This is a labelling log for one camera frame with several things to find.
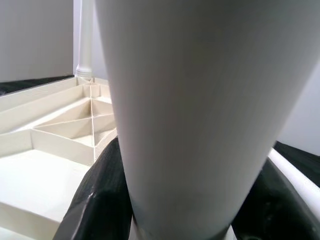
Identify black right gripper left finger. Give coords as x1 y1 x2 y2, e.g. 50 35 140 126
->
53 136 134 240

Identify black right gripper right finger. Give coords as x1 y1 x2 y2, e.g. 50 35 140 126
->
231 157 320 240

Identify white plastic children table top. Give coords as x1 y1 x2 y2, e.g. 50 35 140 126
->
0 76 119 240

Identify white tapered plastic table leg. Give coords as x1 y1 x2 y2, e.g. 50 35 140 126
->
267 149 320 216
74 0 95 78
93 0 320 240

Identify black cloth table cover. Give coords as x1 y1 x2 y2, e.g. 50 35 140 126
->
0 74 320 190

